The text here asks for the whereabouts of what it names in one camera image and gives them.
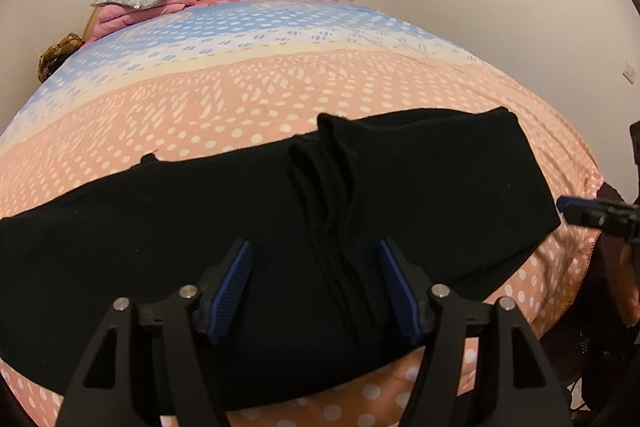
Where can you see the person's right hand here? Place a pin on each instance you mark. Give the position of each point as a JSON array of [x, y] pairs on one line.
[[632, 287]]

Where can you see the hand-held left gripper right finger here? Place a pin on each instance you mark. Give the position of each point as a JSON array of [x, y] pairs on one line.
[[400, 292]]

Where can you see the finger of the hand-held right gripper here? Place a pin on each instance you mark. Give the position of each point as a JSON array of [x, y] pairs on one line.
[[600, 213], [635, 144]]

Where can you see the dark maroon mesh cloth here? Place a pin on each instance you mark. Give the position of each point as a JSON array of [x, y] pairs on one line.
[[590, 332]]

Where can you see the folded pink blanket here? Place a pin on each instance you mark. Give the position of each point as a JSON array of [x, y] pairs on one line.
[[130, 14]]

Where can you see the white wall switch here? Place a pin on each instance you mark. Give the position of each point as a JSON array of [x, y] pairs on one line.
[[629, 72]]

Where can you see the black pants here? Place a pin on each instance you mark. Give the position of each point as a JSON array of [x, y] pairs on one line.
[[150, 232]]

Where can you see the dotted pink and blue bedspread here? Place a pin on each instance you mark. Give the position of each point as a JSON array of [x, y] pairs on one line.
[[250, 72]]

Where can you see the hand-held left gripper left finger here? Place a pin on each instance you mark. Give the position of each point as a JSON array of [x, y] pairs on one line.
[[230, 292]]

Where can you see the brown patterned bag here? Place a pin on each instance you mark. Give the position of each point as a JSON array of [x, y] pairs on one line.
[[57, 54]]

